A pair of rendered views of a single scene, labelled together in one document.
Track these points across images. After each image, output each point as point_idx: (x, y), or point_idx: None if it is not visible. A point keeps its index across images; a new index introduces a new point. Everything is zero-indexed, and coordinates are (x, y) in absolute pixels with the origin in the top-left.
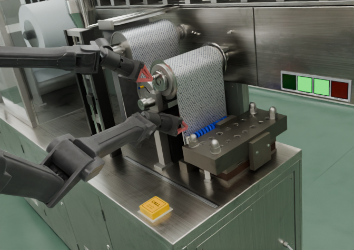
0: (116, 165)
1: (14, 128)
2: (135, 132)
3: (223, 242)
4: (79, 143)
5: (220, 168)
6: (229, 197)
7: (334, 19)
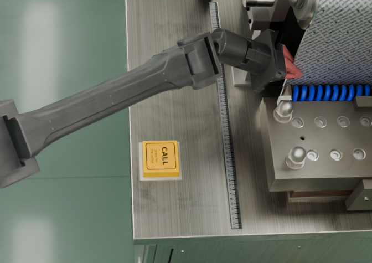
0: (187, 13)
1: None
2: (155, 94)
3: (224, 255)
4: (17, 126)
5: (281, 187)
6: (268, 225)
7: None
